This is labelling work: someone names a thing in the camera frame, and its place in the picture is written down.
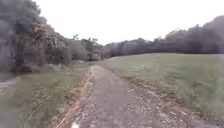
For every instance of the grass meadow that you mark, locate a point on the grass meadow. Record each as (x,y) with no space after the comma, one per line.
(180,73)

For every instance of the grey gravel path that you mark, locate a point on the grey gravel path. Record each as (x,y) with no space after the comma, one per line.
(110,100)

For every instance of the wood of trees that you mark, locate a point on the wood of trees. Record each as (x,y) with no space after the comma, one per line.
(30,43)

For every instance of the robot's own part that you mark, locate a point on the robot's own part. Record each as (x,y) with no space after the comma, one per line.
(75,125)

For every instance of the grass verge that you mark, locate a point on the grass verge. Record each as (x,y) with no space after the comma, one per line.
(43,93)

